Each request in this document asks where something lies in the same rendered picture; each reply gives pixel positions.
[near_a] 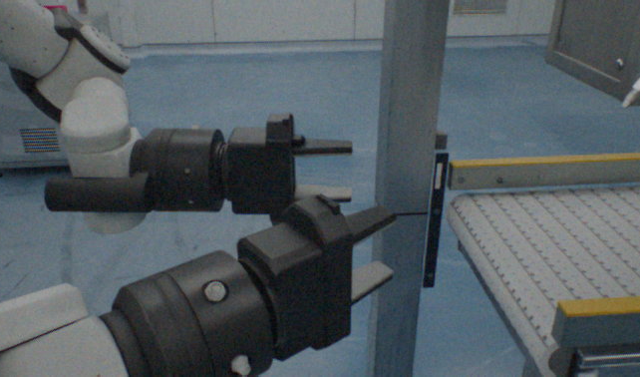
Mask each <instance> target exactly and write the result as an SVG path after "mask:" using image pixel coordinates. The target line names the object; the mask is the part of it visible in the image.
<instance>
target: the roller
mask: <svg viewBox="0 0 640 377"><path fill-rule="evenodd" d="M577 350H578V349H577V347H573V348H558V349H556V350H555V351H554V352H553V353H552V354H551V355H550V357H549V359H548V368H549V369H550V370H551V371H552V372H553V373H554V374H555V375H556V376H558V377H573V376H574V372H575V369H576V365H577V361H578V360H577V359H576V351H577Z"/></svg>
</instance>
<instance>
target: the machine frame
mask: <svg viewBox="0 0 640 377"><path fill-rule="evenodd" d="M449 10H450V0H385V10H384V30H383V50H382V70H381V91H380V111H379V131H378V150H377V151H376V171H375V190H374V206H378V205H381V206H383V207H385V208H386V209H388V210H390V211H392V212H394V213H395V214H396V215H397V223H395V224H394V225H392V226H390V227H388V228H387V229H385V230H383V231H381V232H380V233H378V234H376V235H373V236H372V251H371V262H375V261H380V262H381V263H383V264H384V265H386V266H387V267H389V268H390V269H392V270H393V271H394V273H393V279H391V280H390V281H388V282H387V283H385V284H384V285H382V286H381V287H379V288H378V289H376V290H375V291H373V292H372V293H371V296H372V309H371V313H370V317H369V331H368V352H367V372H366V377H413V371H414V361H415V351H416V341H417V331H418V324H417V321H419V319H418V311H419V301H420V290H421V280H422V270H423V260H424V251H425V241H426V230H427V220H428V213H427V211H428V210H429V200H430V190H431V180H432V170H433V160H434V150H435V146H436V140H437V130H438V120H439V110H440V100H441V89H442V80H443V70H444V61H445V51H446V40H447V30H448V20H449Z"/></svg>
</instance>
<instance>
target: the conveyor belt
mask: <svg viewBox="0 0 640 377"><path fill-rule="evenodd" d="M446 217H447V221H448V222H449V224H450V226H451V227H452V229H453V230H454V232H455V235H456V236H457V238H458V240H459V241H460V243H461V245H462V246H463V248H464V249H465V251H466V253H467V254H468V256H469V258H470V259H471V261H472V263H474V264H475V266H476V268H477V269H478V271H479V272H480V275H481V276H482V278H483V280H484V281H485V284H486V286H487V287H488V289H489V290H490V292H491V294H492V295H493V297H494V299H495V300H496V302H497V304H498V305H499V307H500V308H501V310H503V312H504V313H505V315H506V317H507V318H508V320H509V323H510V324H511V326H512V328H513V329H514V331H515V332H516V334H517V336H518V337H519V339H520V341H521V342H522V344H523V346H524V347H525V349H526V350H528V352H529V354H530V356H531V358H532V360H533V361H534V363H535V365H536V366H537V368H538V369H539V371H540V373H541V374H542V375H543V376H544V377H558V376H556V375H555V374H554V373H553V372H552V371H551V370H550V369H549V368H548V359H549V357H550V355H551V354H552V353H553V352H554V351H555V350H556V349H558V345H557V344H556V342H555V341H554V340H553V338H552V337H551V335H550V332H551V328H552V324H553V320H554V316H555V312H556V306H557V301H558V300H573V299H588V298H600V299H605V298H620V297H636V296H640V186H639V187H616V188H572V189H550V190H528V191H506V192H485V193H466V194H462V195H459V196H457V197H456V198H454V199H453V200H452V201H451V202H450V204H449V205H448V207H447V210H446Z"/></svg>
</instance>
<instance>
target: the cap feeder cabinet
mask: <svg viewBox="0 0 640 377"><path fill-rule="evenodd" d="M68 12H69V15H71V16H72V17H73V18H75V19H76V20H78V21H79V22H80V23H82V24H83V25H85V26H91V27H95V28H96V29H98V30H100V31H101V32H102V33H104V34H105V35H106V36H108V37H109V38H110V39H112V32H111V26H110V20H109V10H103V11H88V12H89V13H88V14H79V10H68ZM112 40H113V39H112ZM68 164H69V161H68V157H67V154H66V150H65V146H64V142H63V139H62V135H61V127H59V126H57V125H55V124H53V123H51V122H50V121H48V120H46V119H45V118H43V117H42V116H41V115H39V113H38V112H37V111H36V110H35V109H34V108H33V107H32V106H31V105H30V103H29V102H28V100H27V96H26V95H25V94H24V93H22V91H21V90H20V89H19V88H18V86H17V85H16V84H14V82H13V81H12V79H11V76H10V71H9V66H8V65H7V64H5V63H3V62H2V61H0V169H18V168H40V167H64V166H65V165H68ZM2 177H3V174H1V173H0V178H2Z"/></svg>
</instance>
